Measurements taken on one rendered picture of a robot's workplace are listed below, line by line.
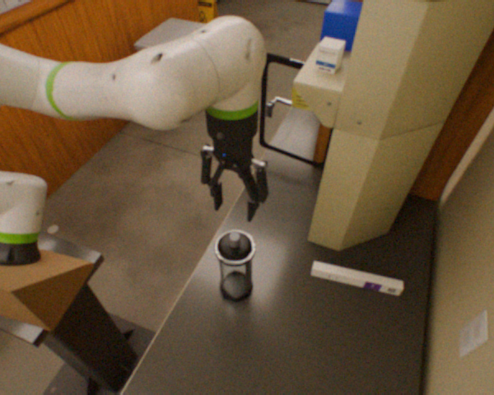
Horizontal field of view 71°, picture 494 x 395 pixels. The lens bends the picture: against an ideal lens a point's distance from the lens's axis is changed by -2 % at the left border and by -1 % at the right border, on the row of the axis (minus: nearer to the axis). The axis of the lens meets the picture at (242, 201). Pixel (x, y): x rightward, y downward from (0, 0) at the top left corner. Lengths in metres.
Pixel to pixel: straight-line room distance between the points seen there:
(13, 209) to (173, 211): 1.57
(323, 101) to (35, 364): 1.95
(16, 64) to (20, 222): 0.48
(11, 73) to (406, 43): 0.75
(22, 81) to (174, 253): 1.71
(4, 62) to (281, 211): 0.92
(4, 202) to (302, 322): 0.89
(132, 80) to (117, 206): 2.27
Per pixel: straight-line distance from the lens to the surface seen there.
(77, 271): 1.19
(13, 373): 2.33
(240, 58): 0.52
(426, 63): 0.84
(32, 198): 1.14
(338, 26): 1.01
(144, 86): 0.46
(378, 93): 0.83
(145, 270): 2.32
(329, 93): 0.85
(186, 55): 0.48
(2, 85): 0.83
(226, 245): 0.91
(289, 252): 1.20
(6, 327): 1.27
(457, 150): 1.36
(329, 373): 1.05
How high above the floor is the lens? 1.93
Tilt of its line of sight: 49 degrees down
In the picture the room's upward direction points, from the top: straight up
